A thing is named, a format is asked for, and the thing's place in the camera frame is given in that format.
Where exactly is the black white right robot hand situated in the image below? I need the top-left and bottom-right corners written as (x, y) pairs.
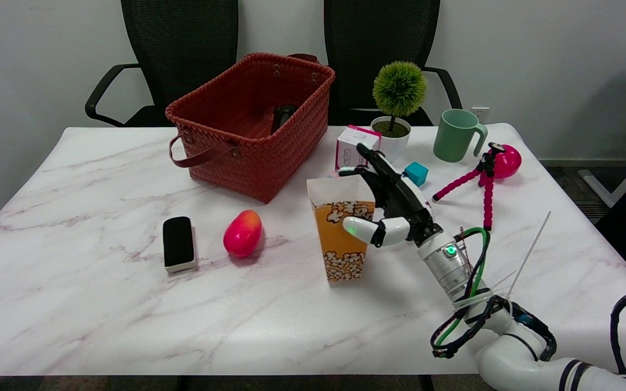
top-left (339, 142), bottom-right (443, 248)

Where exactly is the yellow white popcorn box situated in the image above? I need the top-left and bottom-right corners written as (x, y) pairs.
top-left (306, 175), bottom-right (377, 282)

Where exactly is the pink white carton box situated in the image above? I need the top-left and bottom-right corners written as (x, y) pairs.
top-left (335, 125), bottom-right (382, 172)

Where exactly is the teal cube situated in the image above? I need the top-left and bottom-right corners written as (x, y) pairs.
top-left (403, 162), bottom-right (429, 187)

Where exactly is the green mug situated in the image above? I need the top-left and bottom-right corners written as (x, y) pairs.
top-left (433, 109), bottom-right (489, 163)

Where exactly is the pink flexible mini tripod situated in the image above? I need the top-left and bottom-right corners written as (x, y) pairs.
top-left (432, 143), bottom-right (507, 231)

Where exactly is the green ball plant white pot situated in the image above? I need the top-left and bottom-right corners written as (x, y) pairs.
top-left (371, 61), bottom-right (428, 163)

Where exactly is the pink ball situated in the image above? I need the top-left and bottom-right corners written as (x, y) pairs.
top-left (490, 144), bottom-right (523, 180)

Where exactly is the black object inside basket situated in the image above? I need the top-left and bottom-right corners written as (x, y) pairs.
top-left (271, 104), bottom-right (298, 135)

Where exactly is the red woven basket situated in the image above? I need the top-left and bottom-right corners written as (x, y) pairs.
top-left (165, 52), bottom-right (336, 204)

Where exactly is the red yellow toy mango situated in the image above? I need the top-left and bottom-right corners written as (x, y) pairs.
top-left (223, 210), bottom-right (264, 258)

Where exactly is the black mesh office chair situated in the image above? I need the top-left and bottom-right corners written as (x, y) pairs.
top-left (323, 0), bottom-right (463, 127)
top-left (85, 0), bottom-right (239, 128)

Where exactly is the black whiteboard eraser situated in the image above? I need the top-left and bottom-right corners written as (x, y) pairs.
top-left (162, 216), bottom-right (197, 274)

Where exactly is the green cable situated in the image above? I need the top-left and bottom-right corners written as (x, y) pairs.
top-left (434, 227), bottom-right (491, 348)

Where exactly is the white cable tie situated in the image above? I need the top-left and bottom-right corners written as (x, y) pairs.
top-left (457, 211), bottom-right (553, 307)

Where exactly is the black cable bundle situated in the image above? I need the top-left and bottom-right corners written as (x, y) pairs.
top-left (431, 296), bottom-right (558, 362)

